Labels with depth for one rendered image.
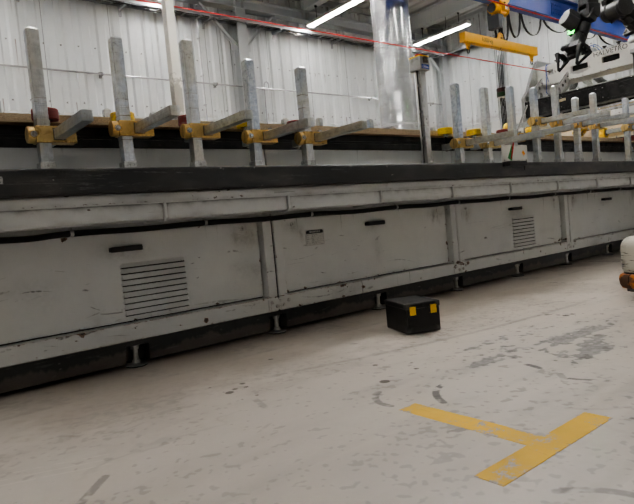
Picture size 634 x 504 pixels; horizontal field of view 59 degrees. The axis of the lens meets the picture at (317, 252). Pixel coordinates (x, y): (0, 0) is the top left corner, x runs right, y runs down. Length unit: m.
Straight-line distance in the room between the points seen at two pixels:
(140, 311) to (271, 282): 0.57
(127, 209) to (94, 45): 8.12
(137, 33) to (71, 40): 1.10
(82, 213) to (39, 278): 0.32
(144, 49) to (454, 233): 7.77
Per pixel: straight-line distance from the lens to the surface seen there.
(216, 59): 10.82
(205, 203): 2.08
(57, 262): 2.13
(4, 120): 2.06
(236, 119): 1.89
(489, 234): 3.64
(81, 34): 9.97
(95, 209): 1.93
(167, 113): 1.75
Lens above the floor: 0.47
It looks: 3 degrees down
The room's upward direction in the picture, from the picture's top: 5 degrees counter-clockwise
